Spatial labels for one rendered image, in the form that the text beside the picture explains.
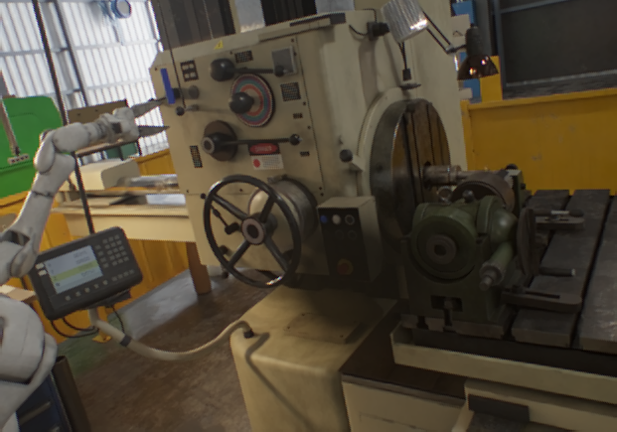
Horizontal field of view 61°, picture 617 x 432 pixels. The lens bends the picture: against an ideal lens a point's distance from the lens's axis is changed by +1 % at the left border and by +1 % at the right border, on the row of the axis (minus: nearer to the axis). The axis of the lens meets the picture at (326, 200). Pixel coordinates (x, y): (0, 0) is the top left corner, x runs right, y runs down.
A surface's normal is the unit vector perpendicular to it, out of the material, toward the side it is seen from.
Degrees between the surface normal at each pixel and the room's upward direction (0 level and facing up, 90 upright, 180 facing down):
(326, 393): 90
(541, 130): 90
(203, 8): 90
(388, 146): 55
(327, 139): 90
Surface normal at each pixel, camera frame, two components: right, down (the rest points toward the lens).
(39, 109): 0.82, -0.10
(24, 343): 0.87, -0.31
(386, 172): -0.55, -0.04
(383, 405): -0.51, 0.32
